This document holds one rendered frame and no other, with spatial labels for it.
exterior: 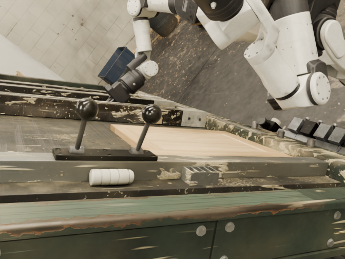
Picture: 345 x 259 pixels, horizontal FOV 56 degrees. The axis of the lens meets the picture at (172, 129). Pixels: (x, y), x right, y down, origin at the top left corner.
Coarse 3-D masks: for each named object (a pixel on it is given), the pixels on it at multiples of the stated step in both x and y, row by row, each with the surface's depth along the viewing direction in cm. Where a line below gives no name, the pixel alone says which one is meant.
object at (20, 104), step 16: (0, 96) 108; (16, 96) 110; (32, 96) 113; (48, 96) 119; (0, 112) 109; (16, 112) 111; (32, 112) 113; (48, 112) 116; (64, 112) 118; (112, 112) 126; (128, 112) 129; (176, 112) 139; (192, 112) 142
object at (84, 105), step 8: (80, 104) 53; (88, 104) 53; (96, 104) 55; (80, 112) 54; (88, 112) 54; (96, 112) 55; (80, 128) 57; (80, 136) 58; (80, 144) 60; (72, 152) 60; (80, 152) 60
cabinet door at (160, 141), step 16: (112, 128) 109; (128, 128) 108; (160, 128) 117; (176, 128) 122; (144, 144) 89; (160, 144) 93; (176, 144) 96; (192, 144) 100; (208, 144) 103; (224, 144) 107; (240, 144) 111; (256, 144) 114
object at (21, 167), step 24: (0, 168) 54; (24, 168) 55; (48, 168) 57; (72, 168) 59; (96, 168) 61; (120, 168) 63; (144, 168) 66; (168, 168) 68; (216, 168) 74; (240, 168) 77; (264, 168) 80; (288, 168) 84; (312, 168) 89
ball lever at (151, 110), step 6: (144, 108) 60; (150, 108) 59; (156, 108) 59; (144, 114) 59; (150, 114) 59; (156, 114) 59; (144, 120) 60; (150, 120) 59; (156, 120) 60; (144, 126) 62; (144, 132) 63; (144, 138) 64; (138, 144) 65; (132, 150) 65; (138, 150) 66
